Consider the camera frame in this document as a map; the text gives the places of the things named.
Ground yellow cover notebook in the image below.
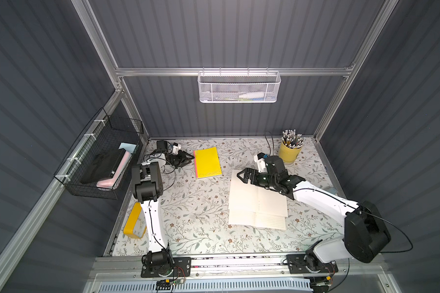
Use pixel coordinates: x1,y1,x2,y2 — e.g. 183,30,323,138
194,147,222,179

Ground cream lined notebook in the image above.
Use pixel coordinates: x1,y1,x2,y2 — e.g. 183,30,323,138
228,170,288,230

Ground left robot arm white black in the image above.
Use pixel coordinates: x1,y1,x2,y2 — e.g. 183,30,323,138
131,140,192,278

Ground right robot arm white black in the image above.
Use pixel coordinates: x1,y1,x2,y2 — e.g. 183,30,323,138
236,153,391,273

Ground yellow pencil cup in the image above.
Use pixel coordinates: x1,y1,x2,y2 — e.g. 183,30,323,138
278,143,302,165

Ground bundle of pencils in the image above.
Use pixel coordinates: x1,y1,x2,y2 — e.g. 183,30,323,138
282,129,304,149

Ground light blue sticky notes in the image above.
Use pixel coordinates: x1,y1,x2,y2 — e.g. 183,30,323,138
119,143,137,154

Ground light blue phone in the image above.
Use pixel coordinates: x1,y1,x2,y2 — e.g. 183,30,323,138
325,186,338,195

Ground black pouch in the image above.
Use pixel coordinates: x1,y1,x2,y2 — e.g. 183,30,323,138
80,149,119,184

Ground yellow framed box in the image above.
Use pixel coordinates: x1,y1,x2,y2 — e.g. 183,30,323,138
123,202,147,239

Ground white tube in basket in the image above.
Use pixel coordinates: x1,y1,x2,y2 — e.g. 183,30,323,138
238,92,265,101

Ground white wire mesh basket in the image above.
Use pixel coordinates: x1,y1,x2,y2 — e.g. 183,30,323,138
198,70,281,103

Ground black wire wall basket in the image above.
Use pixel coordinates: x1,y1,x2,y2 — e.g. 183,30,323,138
55,109,144,200

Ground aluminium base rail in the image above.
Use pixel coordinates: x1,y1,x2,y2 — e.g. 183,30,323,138
89,252,388,282

